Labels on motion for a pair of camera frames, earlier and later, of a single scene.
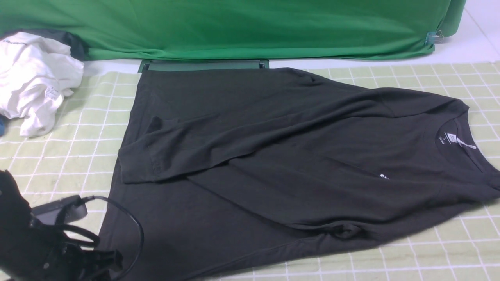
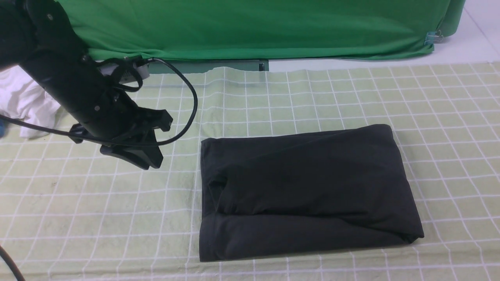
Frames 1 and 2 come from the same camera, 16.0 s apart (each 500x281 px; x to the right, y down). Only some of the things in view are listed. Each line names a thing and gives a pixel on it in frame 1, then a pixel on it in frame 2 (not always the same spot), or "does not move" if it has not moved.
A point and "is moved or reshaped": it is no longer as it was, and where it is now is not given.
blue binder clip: [434, 37] does not move
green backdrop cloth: [229, 30] does not move
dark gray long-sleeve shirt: [223, 169] is moved or reshaped
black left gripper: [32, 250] → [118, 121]
